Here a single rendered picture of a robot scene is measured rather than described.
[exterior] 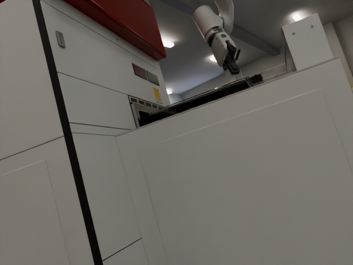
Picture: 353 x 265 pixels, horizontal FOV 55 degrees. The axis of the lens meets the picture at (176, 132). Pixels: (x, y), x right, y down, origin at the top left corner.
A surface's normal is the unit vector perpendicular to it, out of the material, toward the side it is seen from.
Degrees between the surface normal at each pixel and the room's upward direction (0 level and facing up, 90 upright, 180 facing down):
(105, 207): 90
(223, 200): 90
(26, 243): 90
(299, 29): 90
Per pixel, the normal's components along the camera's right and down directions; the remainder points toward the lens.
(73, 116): 0.90, -0.30
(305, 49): -0.33, -0.05
